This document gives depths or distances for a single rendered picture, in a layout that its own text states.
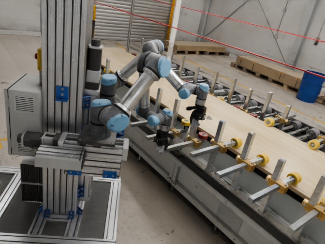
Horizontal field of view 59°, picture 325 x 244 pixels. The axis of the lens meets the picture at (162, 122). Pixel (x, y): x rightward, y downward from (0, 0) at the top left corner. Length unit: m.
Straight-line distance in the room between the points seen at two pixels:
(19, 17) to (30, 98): 7.74
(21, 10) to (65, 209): 7.76
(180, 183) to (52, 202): 1.27
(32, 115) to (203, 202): 1.71
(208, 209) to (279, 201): 0.78
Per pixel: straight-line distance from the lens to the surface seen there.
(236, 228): 2.65
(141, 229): 2.70
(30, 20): 9.66
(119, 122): 1.61
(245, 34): 11.22
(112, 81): 2.17
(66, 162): 1.76
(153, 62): 1.70
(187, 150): 2.40
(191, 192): 2.91
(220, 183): 2.22
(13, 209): 2.57
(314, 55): 9.77
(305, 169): 2.40
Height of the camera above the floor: 1.93
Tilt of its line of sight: 25 degrees down
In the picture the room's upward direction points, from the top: 11 degrees clockwise
